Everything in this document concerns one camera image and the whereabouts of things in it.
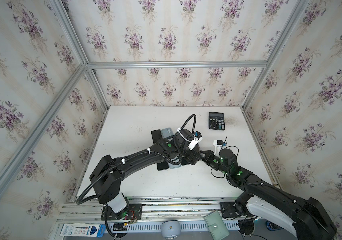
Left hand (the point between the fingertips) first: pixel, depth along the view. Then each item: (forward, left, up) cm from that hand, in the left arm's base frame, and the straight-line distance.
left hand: (196, 151), depth 77 cm
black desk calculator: (+33, -21, -14) cm, 41 cm away
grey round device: (-33, +13, -7) cm, 36 cm away
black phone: (+21, +24, -16) cm, 36 cm away
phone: (-1, +18, -16) cm, 24 cm away
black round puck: (-31, -24, -17) cm, 43 cm away
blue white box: (-33, +54, -16) cm, 65 cm away
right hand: (0, 0, -2) cm, 2 cm away
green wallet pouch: (-31, -8, -15) cm, 35 cm away
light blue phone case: (-2, +13, -16) cm, 20 cm away
